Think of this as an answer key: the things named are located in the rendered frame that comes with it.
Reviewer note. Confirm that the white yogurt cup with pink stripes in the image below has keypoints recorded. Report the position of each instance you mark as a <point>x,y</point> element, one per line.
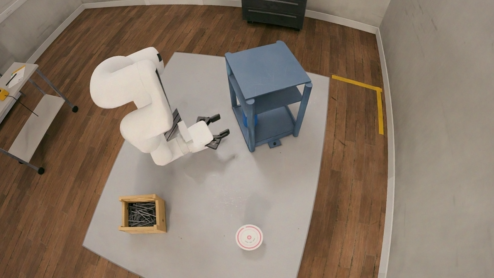
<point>249,237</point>

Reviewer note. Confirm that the blue shelving unit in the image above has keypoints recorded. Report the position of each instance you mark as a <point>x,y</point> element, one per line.
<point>265,81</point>

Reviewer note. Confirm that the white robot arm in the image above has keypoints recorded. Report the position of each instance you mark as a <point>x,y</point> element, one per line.
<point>137,79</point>

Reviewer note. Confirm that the small wooden crate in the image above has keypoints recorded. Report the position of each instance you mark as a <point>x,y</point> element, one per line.
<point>141,211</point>

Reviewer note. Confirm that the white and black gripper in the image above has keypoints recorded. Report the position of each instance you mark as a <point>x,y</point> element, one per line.
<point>201,135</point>

